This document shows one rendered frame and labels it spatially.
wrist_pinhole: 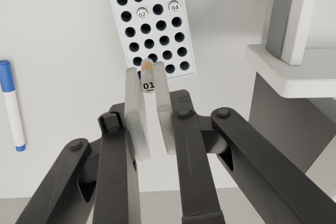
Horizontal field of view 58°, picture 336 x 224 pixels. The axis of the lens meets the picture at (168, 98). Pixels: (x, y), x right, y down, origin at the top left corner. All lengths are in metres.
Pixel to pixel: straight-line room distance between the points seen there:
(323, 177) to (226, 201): 1.18
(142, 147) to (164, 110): 0.02
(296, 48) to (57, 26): 0.28
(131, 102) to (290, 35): 0.19
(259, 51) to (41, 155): 0.36
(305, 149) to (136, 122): 0.68
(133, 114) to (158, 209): 1.55
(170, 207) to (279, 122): 0.94
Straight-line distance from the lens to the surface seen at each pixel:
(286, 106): 0.92
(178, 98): 0.18
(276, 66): 0.31
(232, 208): 1.77
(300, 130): 0.84
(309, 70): 0.31
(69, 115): 0.47
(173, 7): 0.36
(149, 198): 1.63
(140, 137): 0.16
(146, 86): 0.21
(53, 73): 0.44
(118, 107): 0.18
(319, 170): 0.58
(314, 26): 0.38
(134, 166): 0.16
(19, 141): 0.49
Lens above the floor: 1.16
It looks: 63 degrees down
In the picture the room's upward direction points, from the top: 169 degrees clockwise
